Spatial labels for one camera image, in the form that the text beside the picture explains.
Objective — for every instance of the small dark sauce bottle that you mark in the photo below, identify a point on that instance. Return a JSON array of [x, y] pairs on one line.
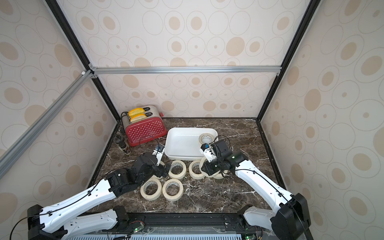
[[122, 144]]

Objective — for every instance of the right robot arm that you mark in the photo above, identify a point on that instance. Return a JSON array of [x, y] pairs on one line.
[[270, 195]]

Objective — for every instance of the masking tape roll six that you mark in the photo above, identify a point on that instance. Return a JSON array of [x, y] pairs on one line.
[[194, 170]]

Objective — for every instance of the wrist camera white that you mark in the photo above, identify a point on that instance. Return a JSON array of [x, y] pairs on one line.
[[158, 152], [207, 151]]

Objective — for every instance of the masking tape roll five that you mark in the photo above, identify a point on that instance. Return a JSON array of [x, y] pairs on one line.
[[178, 170]]

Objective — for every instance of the black right frame post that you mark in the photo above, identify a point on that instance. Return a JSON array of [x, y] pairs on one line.
[[302, 28]]

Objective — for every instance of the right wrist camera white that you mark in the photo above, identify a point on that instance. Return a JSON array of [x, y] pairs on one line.
[[207, 151]]

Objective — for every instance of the black frame post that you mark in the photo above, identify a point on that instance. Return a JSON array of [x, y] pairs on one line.
[[302, 28], [58, 14]]

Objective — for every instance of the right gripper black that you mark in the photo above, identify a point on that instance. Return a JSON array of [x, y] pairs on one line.
[[212, 167]]

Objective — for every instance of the yellow toast slice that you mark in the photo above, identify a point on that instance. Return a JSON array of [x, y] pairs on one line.
[[138, 117], [136, 111]]

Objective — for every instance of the red polka dot toaster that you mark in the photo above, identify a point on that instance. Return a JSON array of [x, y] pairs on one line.
[[146, 130]]

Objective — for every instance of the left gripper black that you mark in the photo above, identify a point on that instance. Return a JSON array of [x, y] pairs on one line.
[[162, 171]]

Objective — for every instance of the yellow toast slice front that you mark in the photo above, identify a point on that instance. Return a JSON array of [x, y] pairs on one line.
[[138, 117]]

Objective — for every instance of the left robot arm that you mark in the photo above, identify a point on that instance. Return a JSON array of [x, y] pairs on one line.
[[66, 219]]

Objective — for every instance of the masking tape roll three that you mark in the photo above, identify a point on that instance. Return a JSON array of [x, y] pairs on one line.
[[159, 171]]

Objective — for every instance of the masking tape roll eight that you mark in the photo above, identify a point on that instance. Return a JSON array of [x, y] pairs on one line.
[[173, 190]]

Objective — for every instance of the black left frame post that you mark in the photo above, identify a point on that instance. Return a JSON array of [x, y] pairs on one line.
[[58, 14]]

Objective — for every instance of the horizontal aluminium frame bar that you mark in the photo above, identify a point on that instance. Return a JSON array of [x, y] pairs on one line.
[[188, 70]]

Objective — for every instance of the masking tape roll seven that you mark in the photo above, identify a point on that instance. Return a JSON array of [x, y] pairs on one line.
[[206, 138]]

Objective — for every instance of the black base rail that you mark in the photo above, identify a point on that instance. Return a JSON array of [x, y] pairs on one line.
[[186, 222]]

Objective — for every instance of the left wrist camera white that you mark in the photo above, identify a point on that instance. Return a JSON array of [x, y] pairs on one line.
[[158, 152]]

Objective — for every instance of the masking tape roll four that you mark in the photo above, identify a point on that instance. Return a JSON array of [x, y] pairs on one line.
[[221, 175]]

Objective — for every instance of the left slanted aluminium bar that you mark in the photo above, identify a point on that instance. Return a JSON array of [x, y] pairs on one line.
[[20, 146]]

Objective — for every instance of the white plastic storage tray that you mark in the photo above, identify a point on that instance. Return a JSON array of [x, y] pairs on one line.
[[183, 143]]

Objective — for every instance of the yellow toast slice rear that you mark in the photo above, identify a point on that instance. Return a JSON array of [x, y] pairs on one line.
[[136, 111]]

